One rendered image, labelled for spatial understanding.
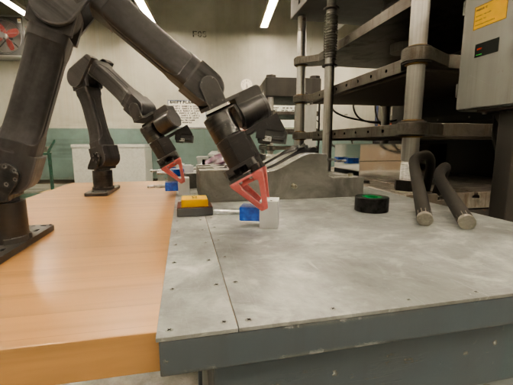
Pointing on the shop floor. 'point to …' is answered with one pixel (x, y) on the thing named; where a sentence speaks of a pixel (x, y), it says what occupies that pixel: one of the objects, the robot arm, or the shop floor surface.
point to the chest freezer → (137, 153)
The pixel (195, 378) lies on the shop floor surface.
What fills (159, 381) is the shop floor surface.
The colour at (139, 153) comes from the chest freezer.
